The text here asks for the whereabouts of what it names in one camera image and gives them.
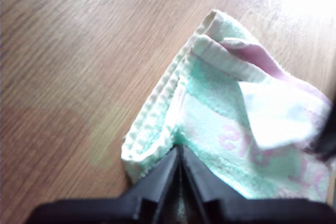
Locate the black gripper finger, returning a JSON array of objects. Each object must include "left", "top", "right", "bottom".
[
  {"left": 118, "top": 146, "right": 182, "bottom": 224},
  {"left": 307, "top": 100, "right": 336, "bottom": 162},
  {"left": 182, "top": 145, "right": 245, "bottom": 224}
]

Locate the mint tea towel pink border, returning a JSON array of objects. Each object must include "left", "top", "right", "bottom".
[{"left": 120, "top": 8, "right": 334, "bottom": 224}]

